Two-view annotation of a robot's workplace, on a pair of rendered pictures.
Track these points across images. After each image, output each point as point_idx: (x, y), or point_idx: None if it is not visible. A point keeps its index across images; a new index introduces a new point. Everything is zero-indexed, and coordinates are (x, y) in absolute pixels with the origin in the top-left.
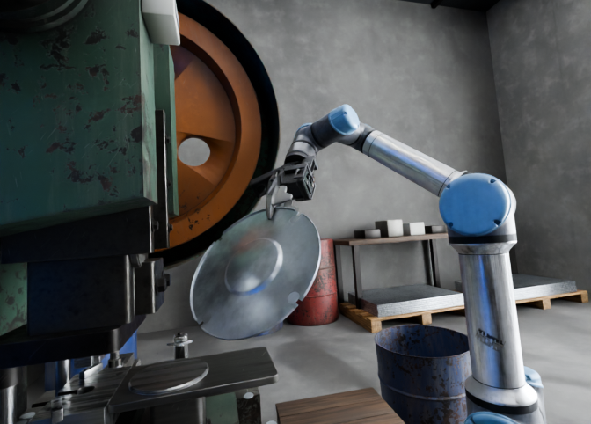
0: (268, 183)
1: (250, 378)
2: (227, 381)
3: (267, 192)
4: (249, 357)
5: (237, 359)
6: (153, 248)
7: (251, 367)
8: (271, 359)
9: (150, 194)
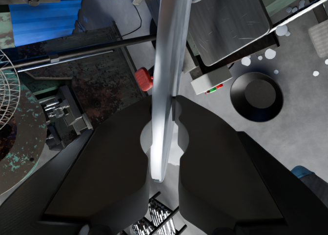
0: (27, 182)
1: (197, 46)
2: (192, 29)
3: (79, 142)
4: (235, 25)
5: (230, 13)
6: None
7: (215, 38)
8: (232, 52)
9: (7, 33)
